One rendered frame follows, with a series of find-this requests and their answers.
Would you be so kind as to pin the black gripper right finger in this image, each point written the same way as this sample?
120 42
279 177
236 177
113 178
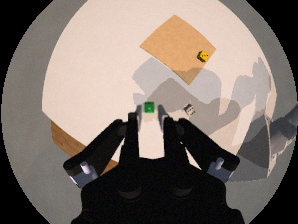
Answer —
209 156

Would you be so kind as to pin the green die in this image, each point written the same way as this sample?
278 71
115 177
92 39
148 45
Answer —
149 107

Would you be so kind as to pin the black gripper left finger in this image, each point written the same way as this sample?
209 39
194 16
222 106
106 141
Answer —
90 163

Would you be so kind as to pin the yellow die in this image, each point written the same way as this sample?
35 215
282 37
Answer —
202 56

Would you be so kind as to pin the grey die with black pips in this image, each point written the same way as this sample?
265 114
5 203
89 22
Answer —
190 110

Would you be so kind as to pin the orange mat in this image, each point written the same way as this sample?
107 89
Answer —
176 44

